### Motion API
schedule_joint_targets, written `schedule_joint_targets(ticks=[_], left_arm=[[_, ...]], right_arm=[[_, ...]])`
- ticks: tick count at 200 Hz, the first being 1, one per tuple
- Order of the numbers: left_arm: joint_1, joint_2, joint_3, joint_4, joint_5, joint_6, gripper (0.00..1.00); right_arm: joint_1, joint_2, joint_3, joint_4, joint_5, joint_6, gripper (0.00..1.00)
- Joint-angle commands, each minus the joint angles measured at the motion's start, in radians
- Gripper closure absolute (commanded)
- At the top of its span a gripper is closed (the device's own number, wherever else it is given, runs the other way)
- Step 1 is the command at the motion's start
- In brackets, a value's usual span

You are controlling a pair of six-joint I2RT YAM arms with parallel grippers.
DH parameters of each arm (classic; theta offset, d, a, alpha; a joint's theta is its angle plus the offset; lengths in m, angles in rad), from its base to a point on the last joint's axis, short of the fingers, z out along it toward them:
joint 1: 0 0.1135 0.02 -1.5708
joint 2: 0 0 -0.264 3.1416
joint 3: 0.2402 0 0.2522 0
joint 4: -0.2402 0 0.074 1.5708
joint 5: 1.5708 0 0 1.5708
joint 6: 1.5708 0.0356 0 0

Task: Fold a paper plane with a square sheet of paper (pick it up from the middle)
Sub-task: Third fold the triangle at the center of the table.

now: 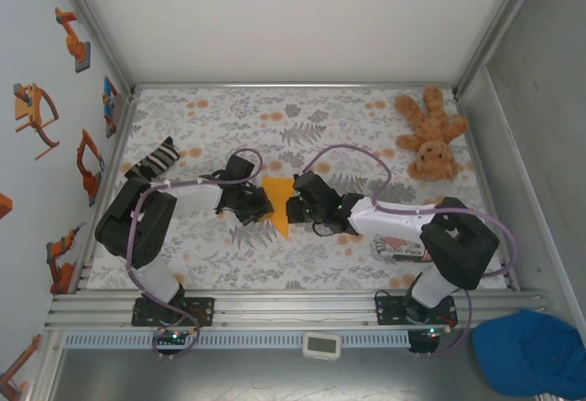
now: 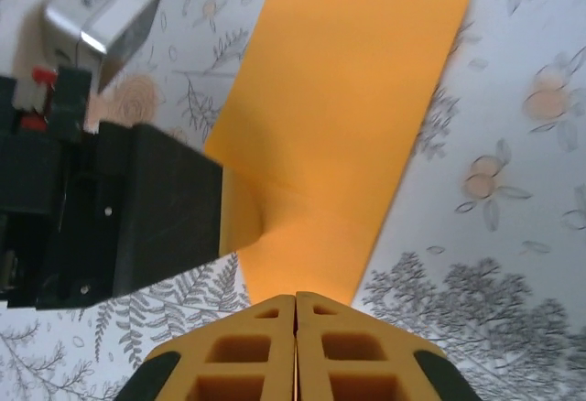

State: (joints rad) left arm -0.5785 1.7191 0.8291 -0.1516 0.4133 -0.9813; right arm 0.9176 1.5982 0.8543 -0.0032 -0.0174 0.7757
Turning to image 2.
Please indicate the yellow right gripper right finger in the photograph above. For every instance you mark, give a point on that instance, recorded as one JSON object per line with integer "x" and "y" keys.
{"x": 357, "y": 355}

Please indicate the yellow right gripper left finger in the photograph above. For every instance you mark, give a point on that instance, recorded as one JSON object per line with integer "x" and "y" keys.
{"x": 238, "y": 355}

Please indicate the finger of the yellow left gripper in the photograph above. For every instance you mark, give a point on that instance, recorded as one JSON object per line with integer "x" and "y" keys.
{"x": 169, "y": 213}

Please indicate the orange paper sheet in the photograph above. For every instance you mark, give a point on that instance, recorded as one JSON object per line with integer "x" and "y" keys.
{"x": 343, "y": 122}

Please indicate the floral print table mat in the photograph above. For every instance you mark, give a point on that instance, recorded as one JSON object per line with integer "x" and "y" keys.
{"x": 503, "y": 190}

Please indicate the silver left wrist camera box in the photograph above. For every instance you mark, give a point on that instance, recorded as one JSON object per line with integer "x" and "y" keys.
{"x": 114, "y": 16}

